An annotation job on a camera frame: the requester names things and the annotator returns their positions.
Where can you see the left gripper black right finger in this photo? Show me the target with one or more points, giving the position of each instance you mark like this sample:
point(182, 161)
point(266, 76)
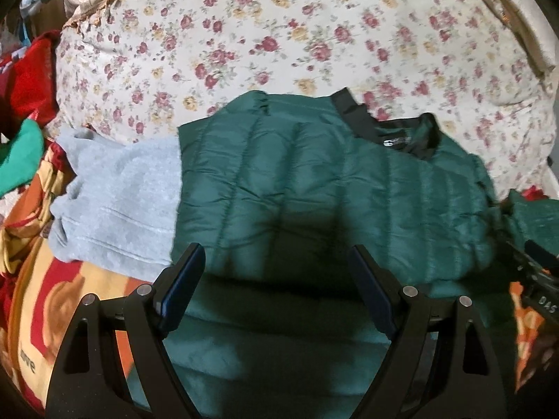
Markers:
point(440, 363)

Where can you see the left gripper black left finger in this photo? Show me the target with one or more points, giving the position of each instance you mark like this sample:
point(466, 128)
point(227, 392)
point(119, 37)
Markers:
point(112, 362)

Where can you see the dark green quilted jacket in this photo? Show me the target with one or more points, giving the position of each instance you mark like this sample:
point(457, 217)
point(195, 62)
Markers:
point(277, 189)

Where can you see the orange patterned fleece blanket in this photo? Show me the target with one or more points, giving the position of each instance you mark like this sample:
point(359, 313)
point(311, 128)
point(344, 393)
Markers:
point(39, 293)

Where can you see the light grey sweatshirt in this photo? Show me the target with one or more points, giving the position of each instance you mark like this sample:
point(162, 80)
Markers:
point(120, 210)

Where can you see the bright green garment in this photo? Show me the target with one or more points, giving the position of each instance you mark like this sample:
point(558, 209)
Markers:
point(21, 156)

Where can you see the white floral quilt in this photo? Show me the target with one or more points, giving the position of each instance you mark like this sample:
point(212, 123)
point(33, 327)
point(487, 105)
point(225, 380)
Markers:
point(141, 68)

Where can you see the red garment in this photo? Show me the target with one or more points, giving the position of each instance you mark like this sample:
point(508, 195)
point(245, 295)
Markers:
point(28, 85)

